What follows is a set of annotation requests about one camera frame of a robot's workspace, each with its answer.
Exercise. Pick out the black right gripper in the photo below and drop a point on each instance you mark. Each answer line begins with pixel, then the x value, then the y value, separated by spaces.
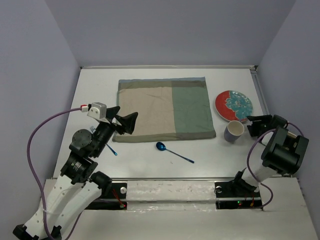
pixel 264 119

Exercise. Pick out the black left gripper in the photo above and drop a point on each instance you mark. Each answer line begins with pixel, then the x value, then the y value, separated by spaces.
pixel 128 122

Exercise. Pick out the lavender cup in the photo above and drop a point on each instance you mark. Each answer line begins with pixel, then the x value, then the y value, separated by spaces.
pixel 233 131

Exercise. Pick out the red and teal plate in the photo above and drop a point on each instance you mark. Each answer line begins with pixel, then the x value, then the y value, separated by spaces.
pixel 232 105

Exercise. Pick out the patchwork cloth placemat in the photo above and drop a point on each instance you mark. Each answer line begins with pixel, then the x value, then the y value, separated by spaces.
pixel 169 109

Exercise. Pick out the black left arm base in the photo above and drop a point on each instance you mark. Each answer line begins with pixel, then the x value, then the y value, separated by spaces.
pixel 112 200

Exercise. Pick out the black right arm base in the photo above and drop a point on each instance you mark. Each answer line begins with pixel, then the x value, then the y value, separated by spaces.
pixel 236 194

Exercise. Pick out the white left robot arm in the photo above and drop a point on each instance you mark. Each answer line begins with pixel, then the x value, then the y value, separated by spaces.
pixel 78 184

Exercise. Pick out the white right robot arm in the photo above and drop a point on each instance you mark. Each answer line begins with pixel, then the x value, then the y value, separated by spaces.
pixel 283 153

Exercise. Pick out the blue metal fork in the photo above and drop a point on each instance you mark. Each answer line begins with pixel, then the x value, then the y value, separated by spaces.
pixel 93 129

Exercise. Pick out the blue metal spoon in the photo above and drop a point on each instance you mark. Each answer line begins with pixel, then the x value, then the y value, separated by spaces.
pixel 161 147

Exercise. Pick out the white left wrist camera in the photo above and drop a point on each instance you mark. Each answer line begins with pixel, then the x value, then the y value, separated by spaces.
pixel 95 110

